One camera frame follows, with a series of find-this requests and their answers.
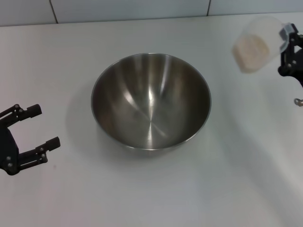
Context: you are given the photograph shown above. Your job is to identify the clear plastic cup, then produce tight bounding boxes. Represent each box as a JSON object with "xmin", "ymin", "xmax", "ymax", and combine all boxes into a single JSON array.
[{"xmin": 232, "ymin": 16, "xmax": 290, "ymax": 73}]

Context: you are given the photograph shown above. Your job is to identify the stainless steel mixing bowl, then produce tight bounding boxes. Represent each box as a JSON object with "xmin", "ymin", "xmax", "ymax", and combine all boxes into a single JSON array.
[{"xmin": 91, "ymin": 52, "xmax": 212, "ymax": 152}]

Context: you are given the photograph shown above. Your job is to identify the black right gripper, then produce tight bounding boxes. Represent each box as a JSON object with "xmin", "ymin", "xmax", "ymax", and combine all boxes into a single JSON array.
[{"xmin": 278, "ymin": 23, "xmax": 303, "ymax": 88}]

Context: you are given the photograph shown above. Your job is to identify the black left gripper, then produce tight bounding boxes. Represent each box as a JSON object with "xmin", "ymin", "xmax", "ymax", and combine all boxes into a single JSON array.
[{"xmin": 0, "ymin": 104, "xmax": 61, "ymax": 176}]

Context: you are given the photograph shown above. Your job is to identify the white rice grains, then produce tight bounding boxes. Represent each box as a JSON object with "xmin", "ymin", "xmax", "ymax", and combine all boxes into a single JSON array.
[{"xmin": 233, "ymin": 34, "xmax": 270, "ymax": 73}]

